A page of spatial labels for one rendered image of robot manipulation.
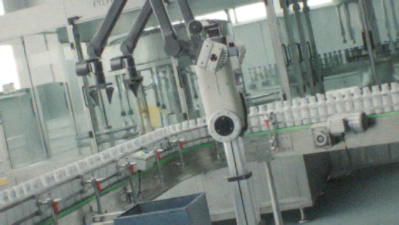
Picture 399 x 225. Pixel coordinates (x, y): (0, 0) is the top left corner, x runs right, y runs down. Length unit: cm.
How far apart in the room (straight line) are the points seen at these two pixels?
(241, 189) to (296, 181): 316
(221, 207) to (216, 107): 344
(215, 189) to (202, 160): 199
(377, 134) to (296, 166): 213
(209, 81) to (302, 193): 337
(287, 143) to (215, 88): 149
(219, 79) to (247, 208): 63
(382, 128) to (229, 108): 139
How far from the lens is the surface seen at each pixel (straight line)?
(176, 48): 360
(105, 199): 381
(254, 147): 522
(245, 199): 384
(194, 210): 325
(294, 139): 512
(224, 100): 374
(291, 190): 699
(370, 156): 880
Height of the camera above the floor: 145
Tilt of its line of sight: 3 degrees down
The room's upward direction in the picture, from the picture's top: 12 degrees counter-clockwise
